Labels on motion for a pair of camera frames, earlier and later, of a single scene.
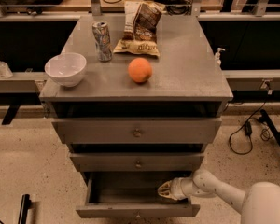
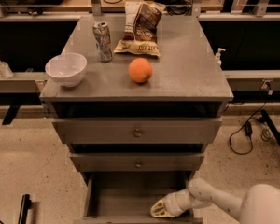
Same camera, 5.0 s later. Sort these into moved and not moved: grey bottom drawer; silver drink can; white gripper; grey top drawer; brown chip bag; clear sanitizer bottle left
Moved: grey bottom drawer; white gripper
Not moved: grey top drawer; brown chip bag; silver drink can; clear sanitizer bottle left
